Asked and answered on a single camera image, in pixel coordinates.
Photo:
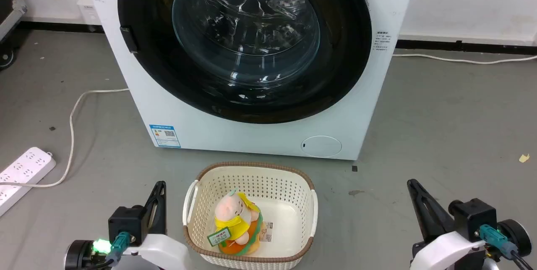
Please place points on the small printed text label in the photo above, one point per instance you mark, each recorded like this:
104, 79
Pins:
384, 41

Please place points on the pink and yellow plush doll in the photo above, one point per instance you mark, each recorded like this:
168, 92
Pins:
233, 219

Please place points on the printed sticker inside basket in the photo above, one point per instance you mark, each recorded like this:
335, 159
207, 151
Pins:
266, 232

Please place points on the white power strip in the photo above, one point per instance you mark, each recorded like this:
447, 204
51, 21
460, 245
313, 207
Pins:
23, 171

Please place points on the black case with metal edge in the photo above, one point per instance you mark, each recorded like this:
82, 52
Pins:
9, 7

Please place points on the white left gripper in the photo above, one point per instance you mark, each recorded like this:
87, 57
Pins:
163, 253

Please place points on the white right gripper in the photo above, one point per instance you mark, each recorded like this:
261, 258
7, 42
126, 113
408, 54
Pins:
449, 253

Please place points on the white perforated laundry basket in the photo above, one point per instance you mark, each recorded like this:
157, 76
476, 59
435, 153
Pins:
289, 215

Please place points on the green-edged doll hang tag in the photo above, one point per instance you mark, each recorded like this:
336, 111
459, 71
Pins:
219, 237

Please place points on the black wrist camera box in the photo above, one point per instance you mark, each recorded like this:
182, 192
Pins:
472, 217
126, 221

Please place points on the blue energy label sticker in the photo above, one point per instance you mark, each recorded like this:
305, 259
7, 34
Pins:
165, 135

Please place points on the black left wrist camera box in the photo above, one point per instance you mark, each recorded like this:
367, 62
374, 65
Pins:
126, 221

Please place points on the yellowish paper scrap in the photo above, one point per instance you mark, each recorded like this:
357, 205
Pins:
524, 158

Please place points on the white wall outlet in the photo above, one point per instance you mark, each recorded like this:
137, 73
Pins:
89, 9

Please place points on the black caster wheel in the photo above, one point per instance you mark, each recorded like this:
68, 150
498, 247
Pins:
6, 59

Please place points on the round white drain filter cover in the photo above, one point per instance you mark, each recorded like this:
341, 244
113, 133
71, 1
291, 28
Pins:
322, 146

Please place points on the white front-load washing machine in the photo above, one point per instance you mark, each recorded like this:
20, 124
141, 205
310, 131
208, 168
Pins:
218, 137

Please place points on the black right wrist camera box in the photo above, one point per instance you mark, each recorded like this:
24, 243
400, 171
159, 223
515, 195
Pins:
472, 217

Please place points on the round black glass washer door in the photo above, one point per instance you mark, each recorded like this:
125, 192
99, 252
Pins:
144, 9

